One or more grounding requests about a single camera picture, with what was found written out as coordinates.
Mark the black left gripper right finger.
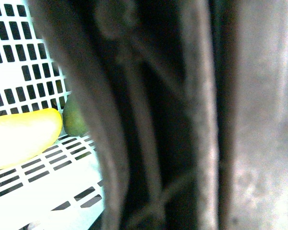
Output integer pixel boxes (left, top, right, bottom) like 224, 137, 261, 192
212, 0, 288, 230

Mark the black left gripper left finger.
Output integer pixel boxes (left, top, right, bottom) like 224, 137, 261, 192
28, 0, 218, 230

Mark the green avocado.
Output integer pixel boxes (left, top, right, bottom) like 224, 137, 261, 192
62, 93, 88, 137

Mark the light blue plastic basket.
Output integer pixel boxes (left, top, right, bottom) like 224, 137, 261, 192
0, 0, 104, 230

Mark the yellow mango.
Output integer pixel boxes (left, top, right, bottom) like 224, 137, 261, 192
0, 108, 62, 170

